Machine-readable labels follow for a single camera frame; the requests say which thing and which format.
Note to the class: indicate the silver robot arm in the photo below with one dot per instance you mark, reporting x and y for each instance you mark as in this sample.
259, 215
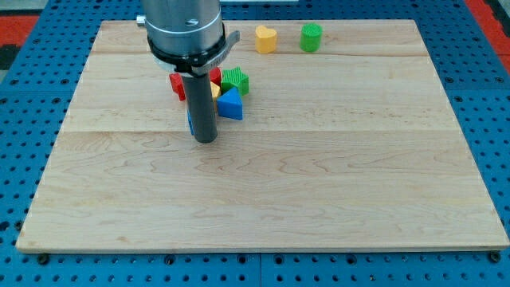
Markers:
187, 36

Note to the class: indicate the blue triangle block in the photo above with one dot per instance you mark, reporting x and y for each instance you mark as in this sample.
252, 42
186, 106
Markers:
230, 105

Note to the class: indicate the yellow block behind rod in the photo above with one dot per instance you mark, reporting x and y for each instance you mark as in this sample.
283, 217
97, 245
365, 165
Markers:
215, 93

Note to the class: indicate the blue block behind rod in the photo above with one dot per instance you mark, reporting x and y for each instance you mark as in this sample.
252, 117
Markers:
189, 120

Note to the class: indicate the green star block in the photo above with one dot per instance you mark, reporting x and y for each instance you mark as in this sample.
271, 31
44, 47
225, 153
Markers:
235, 78

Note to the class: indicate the red block behind rod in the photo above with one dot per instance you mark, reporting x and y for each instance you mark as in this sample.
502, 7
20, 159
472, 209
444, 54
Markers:
216, 76

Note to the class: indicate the wooden board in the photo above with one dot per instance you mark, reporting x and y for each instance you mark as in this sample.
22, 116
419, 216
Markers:
353, 148

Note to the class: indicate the red block left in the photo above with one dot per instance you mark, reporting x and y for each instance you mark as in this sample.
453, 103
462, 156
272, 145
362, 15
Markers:
177, 85

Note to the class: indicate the yellow heart block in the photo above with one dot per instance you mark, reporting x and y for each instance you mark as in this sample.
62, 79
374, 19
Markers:
265, 39

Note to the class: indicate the green cylinder block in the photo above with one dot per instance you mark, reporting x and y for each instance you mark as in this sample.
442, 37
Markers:
310, 37

